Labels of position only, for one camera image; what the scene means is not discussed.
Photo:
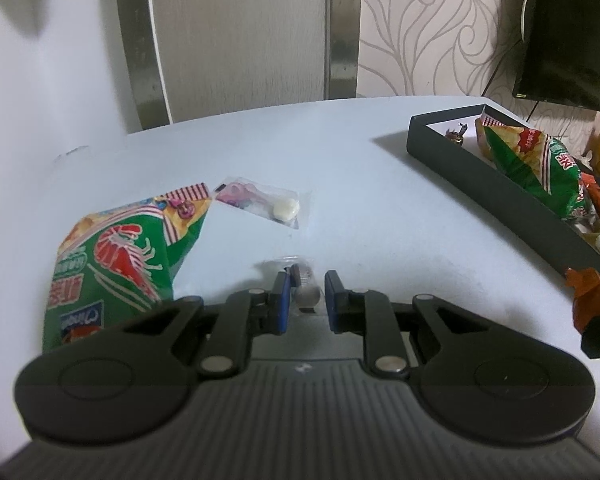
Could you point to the black television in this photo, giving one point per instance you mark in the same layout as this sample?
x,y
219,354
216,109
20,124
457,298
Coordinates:
x,y
575,35

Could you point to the pink clear candy packet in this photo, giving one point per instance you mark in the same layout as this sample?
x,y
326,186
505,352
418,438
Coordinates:
x,y
260,200

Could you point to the green shrimp chip bag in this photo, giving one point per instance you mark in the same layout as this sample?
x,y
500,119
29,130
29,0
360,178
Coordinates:
x,y
525,165
115,260

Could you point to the black shallow box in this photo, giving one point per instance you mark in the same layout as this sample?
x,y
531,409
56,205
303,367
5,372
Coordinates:
x,y
470,170

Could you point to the small dark figurine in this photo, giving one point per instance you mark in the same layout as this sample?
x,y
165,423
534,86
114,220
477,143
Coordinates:
x,y
455,135

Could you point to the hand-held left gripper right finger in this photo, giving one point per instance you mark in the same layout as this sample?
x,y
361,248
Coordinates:
x,y
334,305

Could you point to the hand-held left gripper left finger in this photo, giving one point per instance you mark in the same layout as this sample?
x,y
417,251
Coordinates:
x,y
280,305

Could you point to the small clear candy packet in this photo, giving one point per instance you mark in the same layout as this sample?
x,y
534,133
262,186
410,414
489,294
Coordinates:
x,y
307,292

